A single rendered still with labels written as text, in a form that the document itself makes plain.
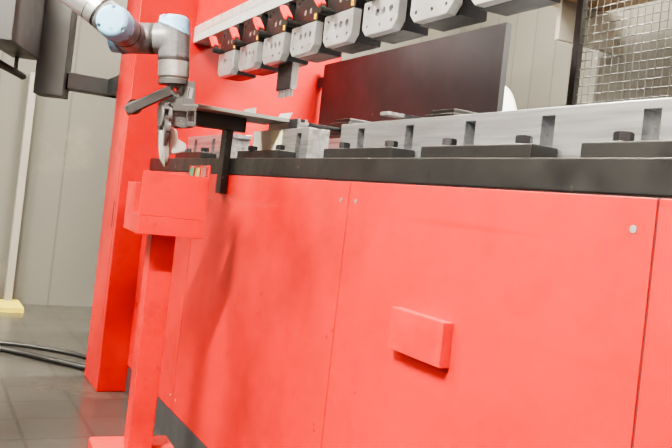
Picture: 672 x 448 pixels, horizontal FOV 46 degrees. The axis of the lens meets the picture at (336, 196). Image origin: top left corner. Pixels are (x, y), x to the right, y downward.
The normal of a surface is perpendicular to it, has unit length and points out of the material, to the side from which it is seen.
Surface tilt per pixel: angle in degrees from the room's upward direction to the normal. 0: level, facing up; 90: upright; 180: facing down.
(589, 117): 90
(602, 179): 90
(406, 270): 90
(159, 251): 90
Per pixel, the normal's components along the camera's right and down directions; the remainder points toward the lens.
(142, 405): 0.40, 0.04
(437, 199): -0.88, -0.11
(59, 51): 0.14, 0.00
